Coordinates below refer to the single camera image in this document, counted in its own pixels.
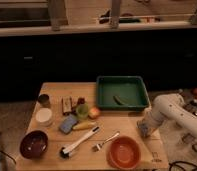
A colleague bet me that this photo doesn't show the white round container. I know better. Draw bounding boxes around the white round container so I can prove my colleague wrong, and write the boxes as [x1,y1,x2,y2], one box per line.
[35,108,53,126]

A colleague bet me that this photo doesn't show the red yellow apple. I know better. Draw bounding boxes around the red yellow apple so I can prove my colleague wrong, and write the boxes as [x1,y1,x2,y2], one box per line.
[88,107,101,119]

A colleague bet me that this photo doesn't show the small dark red fruit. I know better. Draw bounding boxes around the small dark red fruit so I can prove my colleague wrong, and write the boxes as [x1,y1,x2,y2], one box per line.
[77,97,85,105]

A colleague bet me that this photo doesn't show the black cable on floor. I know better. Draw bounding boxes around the black cable on floor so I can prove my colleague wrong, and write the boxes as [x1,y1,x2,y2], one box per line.
[167,160,197,171]

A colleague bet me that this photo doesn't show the green plastic cup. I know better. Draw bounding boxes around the green plastic cup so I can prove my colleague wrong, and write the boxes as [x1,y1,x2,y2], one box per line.
[76,104,89,120]

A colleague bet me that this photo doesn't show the brown chocolate bar block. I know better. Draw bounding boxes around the brown chocolate bar block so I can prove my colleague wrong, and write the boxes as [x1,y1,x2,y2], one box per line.
[62,97,72,115]

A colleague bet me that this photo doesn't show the blue sponge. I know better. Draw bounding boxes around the blue sponge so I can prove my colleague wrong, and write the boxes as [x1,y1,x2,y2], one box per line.
[59,115,78,134]

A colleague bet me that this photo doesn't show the green pickle in tray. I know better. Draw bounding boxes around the green pickle in tray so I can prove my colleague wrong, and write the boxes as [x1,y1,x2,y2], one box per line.
[113,96,126,105]

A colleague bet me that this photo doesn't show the white handled dish brush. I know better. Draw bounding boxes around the white handled dish brush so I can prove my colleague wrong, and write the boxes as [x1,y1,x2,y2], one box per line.
[60,126,100,158]

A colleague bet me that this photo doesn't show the silver fork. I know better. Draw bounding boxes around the silver fork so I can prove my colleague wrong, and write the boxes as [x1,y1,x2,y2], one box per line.
[92,131,120,152]

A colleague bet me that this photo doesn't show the light blue towel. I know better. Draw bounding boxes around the light blue towel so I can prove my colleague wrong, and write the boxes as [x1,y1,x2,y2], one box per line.
[137,121,151,138]

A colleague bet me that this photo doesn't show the green plastic tray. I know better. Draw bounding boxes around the green plastic tray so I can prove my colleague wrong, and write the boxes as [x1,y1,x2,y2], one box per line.
[96,76,150,111]

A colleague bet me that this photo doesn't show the orange bowl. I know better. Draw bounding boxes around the orange bowl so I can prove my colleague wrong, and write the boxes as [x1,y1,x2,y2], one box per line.
[106,136,141,170]

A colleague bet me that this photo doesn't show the small metal can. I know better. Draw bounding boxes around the small metal can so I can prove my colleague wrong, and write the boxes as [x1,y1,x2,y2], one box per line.
[37,94,51,108]

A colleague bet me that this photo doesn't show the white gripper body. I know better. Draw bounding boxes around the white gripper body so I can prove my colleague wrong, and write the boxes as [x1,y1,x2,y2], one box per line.
[142,109,163,132]

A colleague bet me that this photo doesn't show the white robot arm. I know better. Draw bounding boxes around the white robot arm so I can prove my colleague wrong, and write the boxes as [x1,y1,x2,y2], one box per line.
[138,94,197,137]

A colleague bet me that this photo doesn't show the purple bowl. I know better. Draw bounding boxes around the purple bowl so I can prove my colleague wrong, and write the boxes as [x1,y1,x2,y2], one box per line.
[20,130,48,159]

